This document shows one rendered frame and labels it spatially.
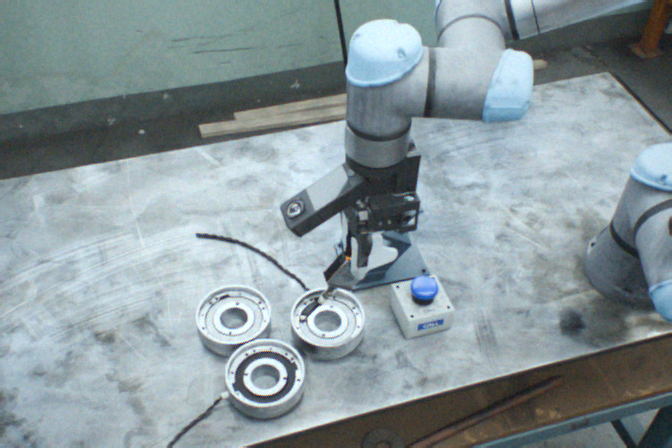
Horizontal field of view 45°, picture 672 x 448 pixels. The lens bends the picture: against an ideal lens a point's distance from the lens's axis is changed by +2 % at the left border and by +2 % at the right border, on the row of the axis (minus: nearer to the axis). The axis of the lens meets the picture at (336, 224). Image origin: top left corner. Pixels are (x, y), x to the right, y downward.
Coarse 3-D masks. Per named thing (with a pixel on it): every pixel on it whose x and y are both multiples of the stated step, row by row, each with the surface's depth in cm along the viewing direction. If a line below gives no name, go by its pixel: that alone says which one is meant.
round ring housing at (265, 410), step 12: (240, 348) 107; (252, 348) 109; (264, 348) 109; (276, 348) 109; (288, 348) 108; (228, 360) 106; (240, 360) 107; (264, 360) 107; (300, 360) 106; (228, 372) 105; (252, 372) 106; (264, 372) 108; (276, 372) 107; (300, 372) 106; (228, 384) 103; (252, 384) 105; (300, 384) 104; (240, 396) 103; (288, 396) 102; (300, 396) 105; (240, 408) 103; (252, 408) 102; (264, 408) 101; (276, 408) 102; (288, 408) 104
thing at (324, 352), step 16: (320, 288) 115; (352, 304) 115; (320, 320) 115; (336, 320) 115; (304, 336) 110; (320, 336) 111; (336, 336) 111; (352, 336) 110; (320, 352) 109; (336, 352) 109
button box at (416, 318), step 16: (400, 288) 115; (400, 304) 113; (416, 304) 113; (432, 304) 113; (448, 304) 113; (400, 320) 115; (416, 320) 111; (432, 320) 113; (448, 320) 114; (416, 336) 114
